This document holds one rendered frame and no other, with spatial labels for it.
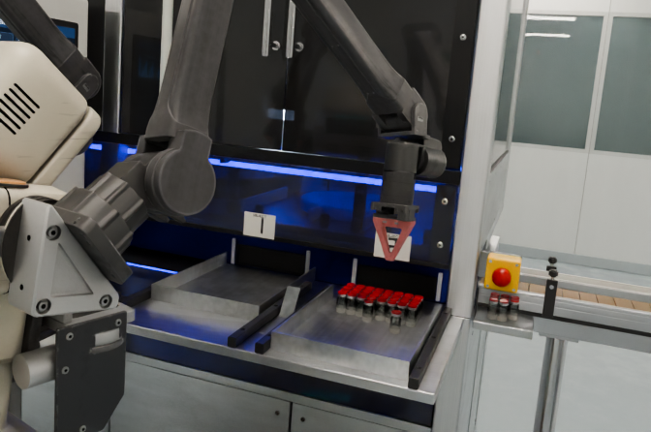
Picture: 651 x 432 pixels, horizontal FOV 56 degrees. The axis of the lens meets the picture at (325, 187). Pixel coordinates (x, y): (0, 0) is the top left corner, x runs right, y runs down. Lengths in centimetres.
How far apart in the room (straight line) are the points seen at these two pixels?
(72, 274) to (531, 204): 553
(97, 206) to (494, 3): 97
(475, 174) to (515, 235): 471
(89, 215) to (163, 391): 120
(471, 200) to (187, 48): 81
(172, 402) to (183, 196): 118
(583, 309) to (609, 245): 458
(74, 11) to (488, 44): 99
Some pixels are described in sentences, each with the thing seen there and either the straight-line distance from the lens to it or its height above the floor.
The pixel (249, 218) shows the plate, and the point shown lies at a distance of 156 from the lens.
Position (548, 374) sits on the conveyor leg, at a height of 73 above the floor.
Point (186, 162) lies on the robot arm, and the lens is 72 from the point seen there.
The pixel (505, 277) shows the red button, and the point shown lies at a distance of 139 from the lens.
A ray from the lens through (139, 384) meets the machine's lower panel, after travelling 188.
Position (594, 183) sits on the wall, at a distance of 603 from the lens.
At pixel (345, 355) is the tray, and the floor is 90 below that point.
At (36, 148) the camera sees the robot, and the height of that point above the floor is 127.
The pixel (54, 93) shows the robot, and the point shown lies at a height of 133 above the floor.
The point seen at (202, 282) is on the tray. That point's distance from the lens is 155.
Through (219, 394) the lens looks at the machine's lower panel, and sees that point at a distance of 175.
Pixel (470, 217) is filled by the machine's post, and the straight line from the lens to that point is 141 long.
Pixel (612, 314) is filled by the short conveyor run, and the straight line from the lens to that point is 156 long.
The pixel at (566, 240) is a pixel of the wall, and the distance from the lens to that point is 610.
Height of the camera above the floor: 136
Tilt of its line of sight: 9 degrees down
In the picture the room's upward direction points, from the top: 5 degrees clockwise
